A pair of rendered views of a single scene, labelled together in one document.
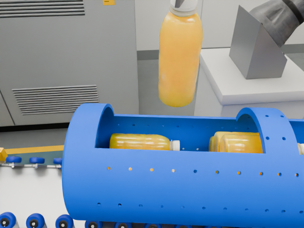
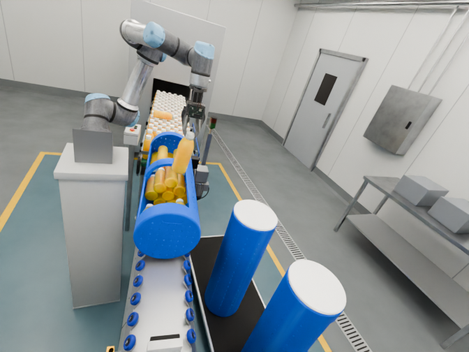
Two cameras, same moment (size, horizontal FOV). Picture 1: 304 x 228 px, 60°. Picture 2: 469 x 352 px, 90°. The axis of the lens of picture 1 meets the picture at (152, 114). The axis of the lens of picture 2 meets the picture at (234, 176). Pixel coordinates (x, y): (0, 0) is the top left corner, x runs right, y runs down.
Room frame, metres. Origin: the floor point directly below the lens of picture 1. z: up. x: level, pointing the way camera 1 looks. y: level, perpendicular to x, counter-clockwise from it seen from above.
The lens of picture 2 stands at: (0.57, 0.93, 1.88)
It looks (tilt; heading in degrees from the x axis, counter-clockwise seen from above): 29 degrees down; 246
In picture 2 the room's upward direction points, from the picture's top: 17 degrees clockwise
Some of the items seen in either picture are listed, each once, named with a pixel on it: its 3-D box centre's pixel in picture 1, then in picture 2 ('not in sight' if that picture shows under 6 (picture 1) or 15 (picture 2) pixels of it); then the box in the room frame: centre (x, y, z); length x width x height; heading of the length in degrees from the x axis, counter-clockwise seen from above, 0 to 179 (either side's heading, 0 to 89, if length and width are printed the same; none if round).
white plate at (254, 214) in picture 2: not in sight; (255, 214); (-0.09, -0.07, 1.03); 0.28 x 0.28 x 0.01
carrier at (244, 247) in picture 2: not in sight; (236, 262); (-0.09, -0.07, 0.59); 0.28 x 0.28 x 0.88
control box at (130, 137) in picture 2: not in sight; (132, 133); (0.69, -0.97, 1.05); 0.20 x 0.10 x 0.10; 87
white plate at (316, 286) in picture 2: not in sight; (316, 284); (-0.23, 0.41, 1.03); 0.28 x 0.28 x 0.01
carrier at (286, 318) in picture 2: not in sight; (282, 333); (-0.23, 0.41, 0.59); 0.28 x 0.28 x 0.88
